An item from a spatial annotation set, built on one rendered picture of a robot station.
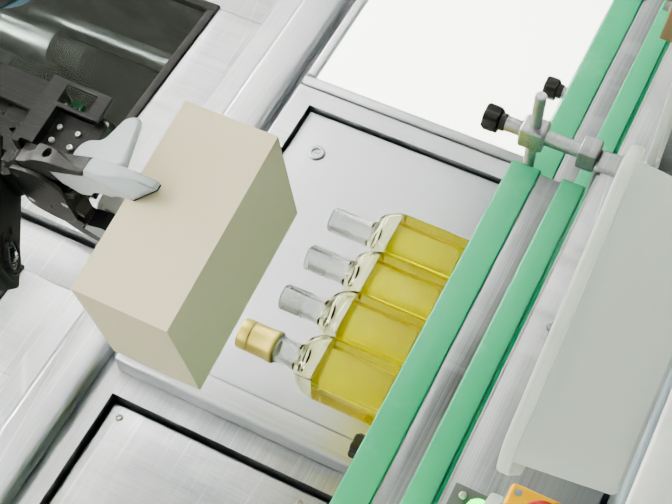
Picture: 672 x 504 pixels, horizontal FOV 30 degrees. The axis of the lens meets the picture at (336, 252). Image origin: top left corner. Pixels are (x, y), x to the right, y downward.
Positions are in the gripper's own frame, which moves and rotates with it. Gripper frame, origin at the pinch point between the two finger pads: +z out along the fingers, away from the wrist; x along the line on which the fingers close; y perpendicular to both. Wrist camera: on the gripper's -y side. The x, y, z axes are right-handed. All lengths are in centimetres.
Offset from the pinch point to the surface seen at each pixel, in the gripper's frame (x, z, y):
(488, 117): 30.5, 9.9, 35.8
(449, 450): 27.2, 21.3, 1.3
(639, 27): 47, 18, 64
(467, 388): 28.3, 20.2, 7.6
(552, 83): 54, 10, 57
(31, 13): 65, -65, 45
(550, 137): 31, 16, 36
